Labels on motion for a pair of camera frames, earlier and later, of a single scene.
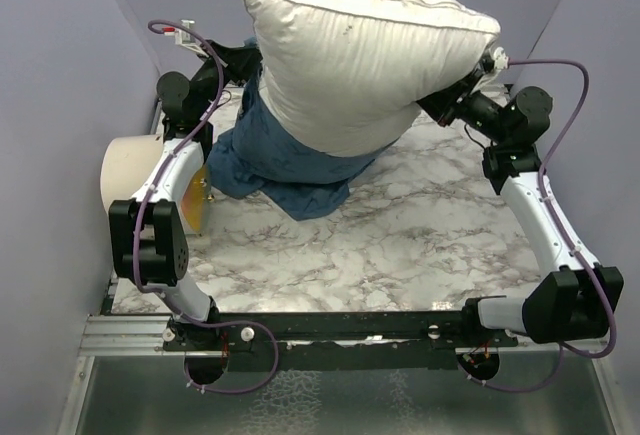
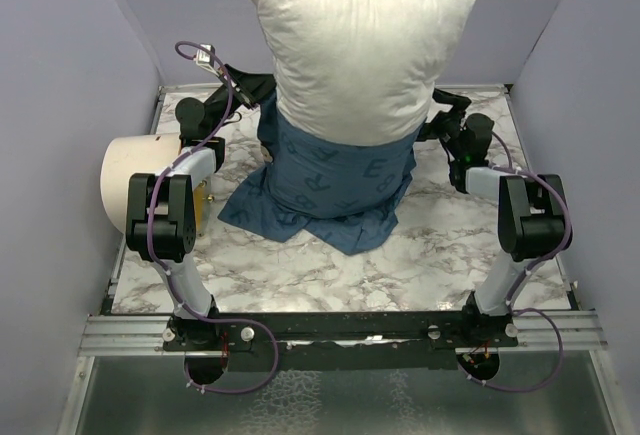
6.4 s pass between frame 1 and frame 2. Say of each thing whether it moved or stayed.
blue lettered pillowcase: moved
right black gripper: moved
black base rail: stayed
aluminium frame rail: stayed
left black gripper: moved
